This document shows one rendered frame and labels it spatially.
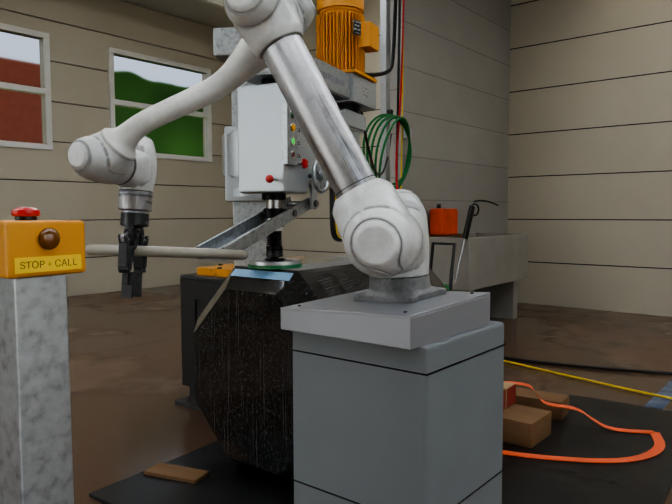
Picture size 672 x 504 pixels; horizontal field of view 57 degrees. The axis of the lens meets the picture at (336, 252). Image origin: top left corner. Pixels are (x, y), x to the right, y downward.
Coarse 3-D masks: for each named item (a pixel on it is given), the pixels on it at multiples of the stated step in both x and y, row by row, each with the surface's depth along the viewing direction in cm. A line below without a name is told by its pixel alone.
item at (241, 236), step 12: (288, 204) 271; (300, 204) 260; (252, 216) 248; (276, 216) 243; (288, 216) 251; (240, 228) 240; (252, 228) 247; (264, 228) 235; (276, 228) 243; (216, 240) 226; (228, 240) 233; (240, 240) 220; (252, 240) 227
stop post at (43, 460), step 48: (0, 240) 85; (0, 288) 90; (48, 288) 92; (0, 336) 91; (48, 336) 92; (0, 384) 92; (48, 384) 92; (0, 432) 93; (48, 432) 92; (0, 480) 93; (48, 480) 93
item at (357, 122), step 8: (344, 112) 289; (352, 112) 301; (352, 120) 298; (360, 120) 307; (352, 128) 301; (360, 128) 307; (312, 152) 261; (312, 160) 261; (320, 168) 268; (312, 184) 264; (312, 192) 265; (312, 200) 265; (312, 208) 265
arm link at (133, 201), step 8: (120, 192) 169; (128, 192) 168; (136, 192) 168; (144, 192) 169; (120, 200) 169; (128, 200) 168; (136, 200) 168; (144, 200) 169; (120, 208) 169; (128, 208) 168; (136, 208) 168; (144, 208) 169
